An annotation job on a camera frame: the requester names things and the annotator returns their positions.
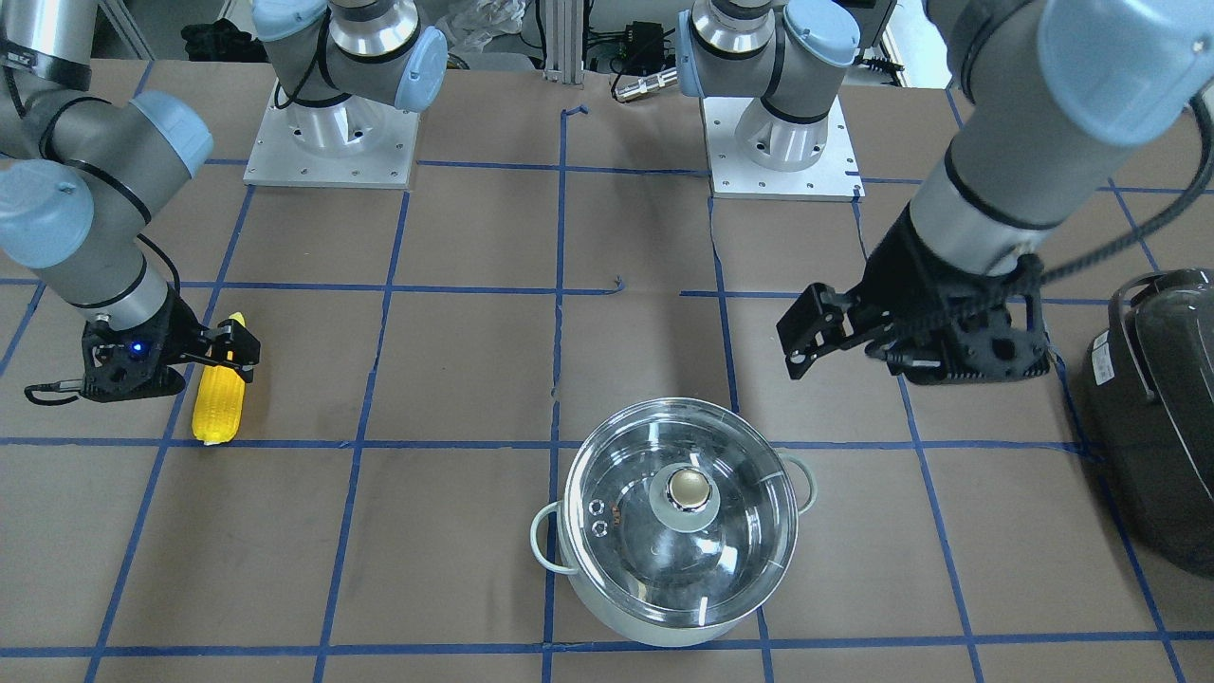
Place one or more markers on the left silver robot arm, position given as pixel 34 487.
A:
pixel 1061 95

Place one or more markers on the aluminium frame post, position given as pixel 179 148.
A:
pixel 563 41

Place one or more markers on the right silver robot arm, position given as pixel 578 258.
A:
pixel 88 175

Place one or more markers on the yellow toy corn cob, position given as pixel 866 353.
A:
pixel 218 406

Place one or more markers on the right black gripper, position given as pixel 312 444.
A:
pixel 182 331

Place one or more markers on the glass pot lid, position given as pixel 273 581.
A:
pixel 681 512

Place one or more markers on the pale green electric pot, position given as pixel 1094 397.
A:
pixel 675 526

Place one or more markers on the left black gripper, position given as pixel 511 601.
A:
pixel 901 273

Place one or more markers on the dark brown rice cooker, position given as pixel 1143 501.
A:
pixel 1147 382

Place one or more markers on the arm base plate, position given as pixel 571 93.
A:
pixel 753 155
pixel 354 144

